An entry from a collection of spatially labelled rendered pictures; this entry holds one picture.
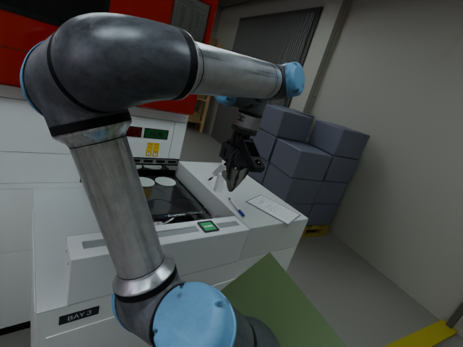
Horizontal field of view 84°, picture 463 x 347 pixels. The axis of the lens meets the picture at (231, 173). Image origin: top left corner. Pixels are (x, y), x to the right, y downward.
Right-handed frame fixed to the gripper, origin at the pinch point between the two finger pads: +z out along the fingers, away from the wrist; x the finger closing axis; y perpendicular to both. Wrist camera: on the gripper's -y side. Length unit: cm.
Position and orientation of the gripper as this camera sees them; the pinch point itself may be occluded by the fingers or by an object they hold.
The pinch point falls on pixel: (232, 188)
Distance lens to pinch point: 85.1
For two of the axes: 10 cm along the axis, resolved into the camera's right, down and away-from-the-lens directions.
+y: -5.6, -4.2, 7.1
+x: -7.9, -0.1, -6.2
